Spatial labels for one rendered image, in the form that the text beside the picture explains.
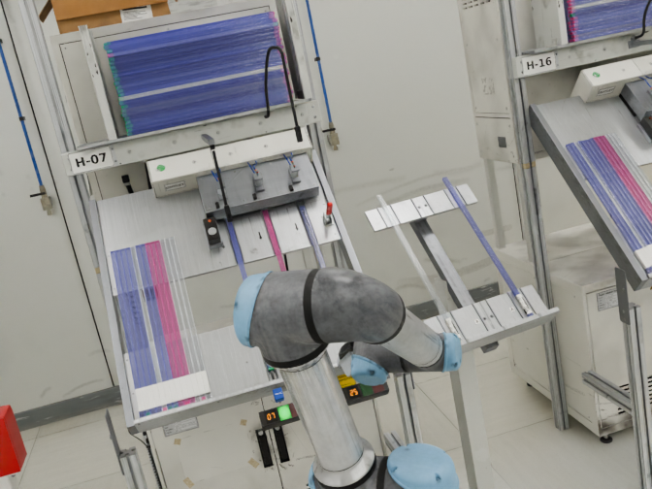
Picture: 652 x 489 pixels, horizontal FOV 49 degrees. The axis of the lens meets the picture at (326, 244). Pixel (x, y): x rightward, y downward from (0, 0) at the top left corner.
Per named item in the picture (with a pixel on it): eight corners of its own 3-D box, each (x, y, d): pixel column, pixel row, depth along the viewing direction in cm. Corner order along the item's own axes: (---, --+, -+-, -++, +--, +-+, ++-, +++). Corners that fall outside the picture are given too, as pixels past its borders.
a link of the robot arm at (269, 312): (395, 538, 127) (303, 298, 101) (319, 533, 133) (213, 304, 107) (407, 484, 137) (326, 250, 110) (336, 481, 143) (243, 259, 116)
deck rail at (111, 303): (139, 433, 180) (134, 425, 175) (131, 435, 180) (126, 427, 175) (100, 211, 215) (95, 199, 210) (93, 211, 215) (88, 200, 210)
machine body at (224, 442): (400, 519, 234) (366, 346, 220) (190, 588, 222) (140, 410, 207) (349, 432, 296) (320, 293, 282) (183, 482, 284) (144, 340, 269)
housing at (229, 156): (311, 175, 226) (312, 146, 214) (159, 210, 217) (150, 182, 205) (305, 155, 230) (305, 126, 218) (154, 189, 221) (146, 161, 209)
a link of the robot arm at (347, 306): (382, 251, 101) (463, 327, 143) (312, 257, 106) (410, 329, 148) (381, 331, 97) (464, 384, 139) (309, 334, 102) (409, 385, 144)
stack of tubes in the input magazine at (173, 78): (295, 101, 214) (277, 9, 208) (126, 136, 205) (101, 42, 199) (288, 101, 226) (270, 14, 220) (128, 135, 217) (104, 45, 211)
